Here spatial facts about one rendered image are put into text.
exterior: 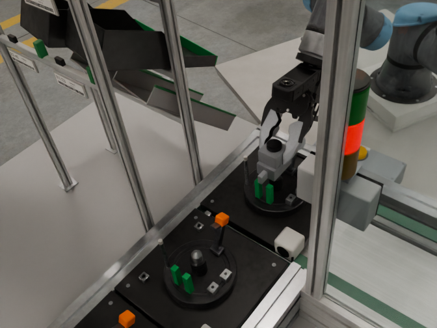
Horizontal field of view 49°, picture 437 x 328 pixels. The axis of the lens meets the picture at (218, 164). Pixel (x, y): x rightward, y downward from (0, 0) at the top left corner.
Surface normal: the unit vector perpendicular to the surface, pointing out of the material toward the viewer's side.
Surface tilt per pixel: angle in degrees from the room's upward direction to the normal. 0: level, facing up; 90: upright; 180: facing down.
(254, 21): 0
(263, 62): 0
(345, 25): 90
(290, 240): 0
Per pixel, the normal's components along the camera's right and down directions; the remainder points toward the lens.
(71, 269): -0.09, -0.70
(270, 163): -0.62, 0.59
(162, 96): 0.65, 0.50
